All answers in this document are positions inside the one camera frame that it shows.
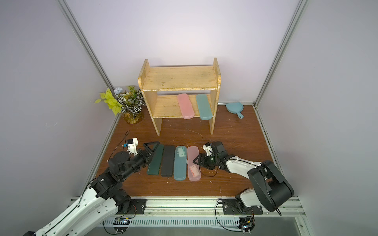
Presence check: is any circuit board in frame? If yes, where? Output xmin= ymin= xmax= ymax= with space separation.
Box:
xmin=238 ymin=216 xmax=256 ymax=234
xmin=113 ymin=217 xmax=131 ymax=235

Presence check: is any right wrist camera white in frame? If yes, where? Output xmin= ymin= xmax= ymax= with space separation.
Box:
xmin=202 ymin=143 xmax=214 ymax=156

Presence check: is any wooden two-tier shelf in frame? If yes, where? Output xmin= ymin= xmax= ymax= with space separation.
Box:
xmin=138 ymin=58 xmax=221 ymax=135

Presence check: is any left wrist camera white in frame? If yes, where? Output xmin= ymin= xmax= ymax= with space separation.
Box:
xmin=123 ymin=138 xmax=138 ymax=155

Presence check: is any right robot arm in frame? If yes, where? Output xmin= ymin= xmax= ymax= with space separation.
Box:
xmin=192 ymin=141 xmax=294 ymax=214

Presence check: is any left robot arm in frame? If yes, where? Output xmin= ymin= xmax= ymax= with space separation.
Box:
xmin=25 ymin=141 xmax=160 ymax=236

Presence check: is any pink pencil case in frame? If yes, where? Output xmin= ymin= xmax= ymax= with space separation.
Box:
xmin=177 ymin=93 xmax=195 ymax=120
xmin=187 ymin=146 xmax=201 ymax=182

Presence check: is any potted plant in glass vase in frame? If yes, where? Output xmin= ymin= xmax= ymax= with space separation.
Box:
xmin=94 ymin=86 xmax=146 ymax=124

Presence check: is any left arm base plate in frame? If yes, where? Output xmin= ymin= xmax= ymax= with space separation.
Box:
xmin=117 ymin=198 xmax=147 ymax=215

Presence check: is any black cable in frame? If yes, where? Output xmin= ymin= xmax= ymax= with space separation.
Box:
xmin=215 ymin=199 xmax=246 ymax=233
xmin=102 ymin=213 xmax=138 ymax=236

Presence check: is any right circuit board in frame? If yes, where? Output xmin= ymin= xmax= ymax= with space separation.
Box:
xmin=238 ymin=216 xmax=256 ymax=234

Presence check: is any aluminium mounting rail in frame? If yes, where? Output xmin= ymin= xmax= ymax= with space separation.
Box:
xmin=96 ymin=197 xmax=314 ymax=236

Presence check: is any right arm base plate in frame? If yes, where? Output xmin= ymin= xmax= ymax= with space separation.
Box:
xmin=219 ymin=198 xmax=263 ymax=215

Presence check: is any light teal large pencil case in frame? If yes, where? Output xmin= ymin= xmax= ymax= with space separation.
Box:
xmin=174 ymin=146 xmax=187 ymax=181

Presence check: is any left black cable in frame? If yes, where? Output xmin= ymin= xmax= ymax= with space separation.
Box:
xmin=102 ymin=213 xmax=138 ymax=236

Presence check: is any dark green pencil case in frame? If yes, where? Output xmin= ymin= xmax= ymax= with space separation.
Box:
xmin=147 ymin=144 xmax=164 ymax=176

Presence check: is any left circuit board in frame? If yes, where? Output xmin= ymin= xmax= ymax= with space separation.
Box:
xmin=113 ymin=217 xmax=131 ymax=235

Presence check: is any teal dustpan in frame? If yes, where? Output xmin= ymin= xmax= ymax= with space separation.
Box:
xmin=226 ymin=102 xmax=244 ymax=119

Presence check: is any black pencil case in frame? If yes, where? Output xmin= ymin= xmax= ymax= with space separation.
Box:
xmin=160 ymin=145 xmax=176 ymax=177

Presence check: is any teal pencil case shelf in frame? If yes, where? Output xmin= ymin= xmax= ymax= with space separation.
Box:
xmin=196 ymin=94 xmax=213 ymax=121

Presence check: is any right black cable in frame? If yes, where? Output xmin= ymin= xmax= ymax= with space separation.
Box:
xmin=215 ymin=199 xmax=246 ymax=233

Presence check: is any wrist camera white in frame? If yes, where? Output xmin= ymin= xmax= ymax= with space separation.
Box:
xmin=202 ymin=143 xmax=214 ymax=156
xmin=123 ymin=138 xmax=138 ymax=155

